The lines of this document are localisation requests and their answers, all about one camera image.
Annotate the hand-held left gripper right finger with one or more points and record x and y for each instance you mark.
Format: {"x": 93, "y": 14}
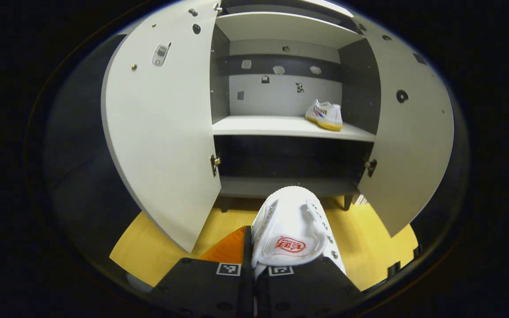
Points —
{"x": 307, "y": 289}

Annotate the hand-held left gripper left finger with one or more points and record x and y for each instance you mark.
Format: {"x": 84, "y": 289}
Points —
{"x": 206, "y": 287}

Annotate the white canvas shoe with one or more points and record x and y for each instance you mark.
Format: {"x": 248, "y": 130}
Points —
{"x": 290, "y": 221}
{"x": 327, "y": 115}

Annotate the grey shoe cabinet door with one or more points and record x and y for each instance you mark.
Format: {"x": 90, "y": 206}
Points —
{"x": 409, "y": 145}
{"x": 161, "y": 132}

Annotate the grey shoe cabinet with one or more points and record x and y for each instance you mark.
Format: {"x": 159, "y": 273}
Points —
{"x": 281, "y": 97}

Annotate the wide white cabinet shelf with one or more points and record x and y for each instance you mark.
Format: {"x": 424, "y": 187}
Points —
{"x": 272, "y": 127}

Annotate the thick white cabinet shelf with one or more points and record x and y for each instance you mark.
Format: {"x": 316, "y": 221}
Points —
{"x": 285, "y": 28}

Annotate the black backdrop cloth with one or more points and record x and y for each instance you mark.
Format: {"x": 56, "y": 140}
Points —
{"x": 82, "y": 176}

